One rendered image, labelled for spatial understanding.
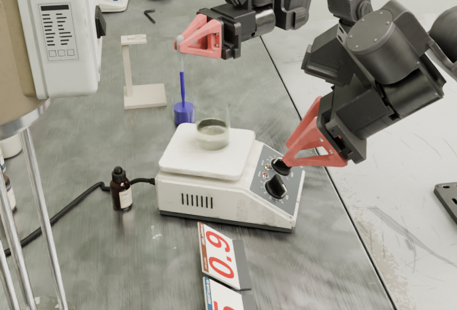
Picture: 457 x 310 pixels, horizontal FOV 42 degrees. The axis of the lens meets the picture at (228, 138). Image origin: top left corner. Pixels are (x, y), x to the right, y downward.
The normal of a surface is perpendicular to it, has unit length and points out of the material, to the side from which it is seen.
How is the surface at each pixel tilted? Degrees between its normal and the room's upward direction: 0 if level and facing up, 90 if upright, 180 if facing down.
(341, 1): 106
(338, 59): 90
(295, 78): 0
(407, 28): 90
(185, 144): 0
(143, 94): 0
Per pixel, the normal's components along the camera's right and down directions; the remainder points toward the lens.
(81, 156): 0.00, -0.84
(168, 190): -0.22, 0.53
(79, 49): 0.15, 0.54
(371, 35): -0.66, -0.55
